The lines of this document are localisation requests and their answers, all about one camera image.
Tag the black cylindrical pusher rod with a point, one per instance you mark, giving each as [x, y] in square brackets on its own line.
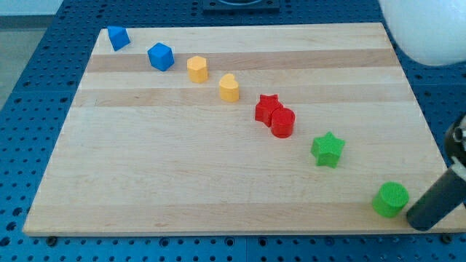
[446, 194]

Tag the black end effector mount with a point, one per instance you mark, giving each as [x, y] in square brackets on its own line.
[454, 140]

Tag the green cylinder block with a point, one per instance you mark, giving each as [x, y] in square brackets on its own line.
[391, 198]

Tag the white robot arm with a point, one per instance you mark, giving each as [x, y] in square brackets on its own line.
[432, 32]

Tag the green star block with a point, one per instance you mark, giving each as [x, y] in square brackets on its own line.
[327, 150]

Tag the wooden board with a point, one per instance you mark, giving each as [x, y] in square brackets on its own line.
[144, 152]

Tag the red cylinder block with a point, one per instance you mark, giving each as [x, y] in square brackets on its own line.
[283, 120]

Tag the red star block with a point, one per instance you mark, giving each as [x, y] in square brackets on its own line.
[265, 108]

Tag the yellow heart block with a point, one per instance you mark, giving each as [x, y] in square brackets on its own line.
[229, 89]

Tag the yellow hexagon block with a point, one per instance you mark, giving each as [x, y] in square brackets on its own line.
[197, 68]

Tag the blue cube block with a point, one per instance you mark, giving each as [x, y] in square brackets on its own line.
[160, 56]

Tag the blue triangular prism block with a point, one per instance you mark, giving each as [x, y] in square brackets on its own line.
[118, 37]

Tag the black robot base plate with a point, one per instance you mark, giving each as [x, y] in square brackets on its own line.
[239, 5]

